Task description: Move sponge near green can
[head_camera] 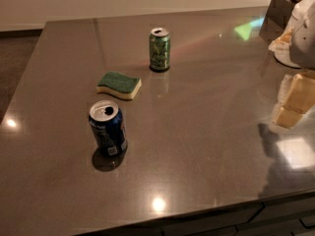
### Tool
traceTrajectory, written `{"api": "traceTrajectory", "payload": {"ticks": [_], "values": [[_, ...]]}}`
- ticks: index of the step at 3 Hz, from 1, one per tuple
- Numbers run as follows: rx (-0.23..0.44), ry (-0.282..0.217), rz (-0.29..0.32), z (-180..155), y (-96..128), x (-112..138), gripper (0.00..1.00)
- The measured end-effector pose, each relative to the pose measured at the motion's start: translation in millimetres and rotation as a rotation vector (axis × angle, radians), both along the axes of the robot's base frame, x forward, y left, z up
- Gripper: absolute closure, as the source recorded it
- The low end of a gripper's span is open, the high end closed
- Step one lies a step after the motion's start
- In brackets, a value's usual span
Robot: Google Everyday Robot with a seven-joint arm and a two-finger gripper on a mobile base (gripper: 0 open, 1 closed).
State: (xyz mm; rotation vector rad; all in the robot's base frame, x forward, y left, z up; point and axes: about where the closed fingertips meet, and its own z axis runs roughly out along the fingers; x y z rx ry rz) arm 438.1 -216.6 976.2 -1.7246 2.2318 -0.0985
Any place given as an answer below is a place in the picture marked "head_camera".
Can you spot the green and yellow sponge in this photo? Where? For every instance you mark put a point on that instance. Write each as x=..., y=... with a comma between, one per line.
x=119, y=85

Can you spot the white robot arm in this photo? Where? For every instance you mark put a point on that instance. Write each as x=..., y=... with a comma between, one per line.
x=296, y=46

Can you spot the blue soda can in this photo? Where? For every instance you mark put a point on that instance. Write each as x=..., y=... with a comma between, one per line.
x=107, y=123

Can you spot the green soda can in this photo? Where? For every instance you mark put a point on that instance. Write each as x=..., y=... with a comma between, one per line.
x=159, y=42

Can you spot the dark box in corner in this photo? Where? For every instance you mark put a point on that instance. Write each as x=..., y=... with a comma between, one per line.
x=276, y=19

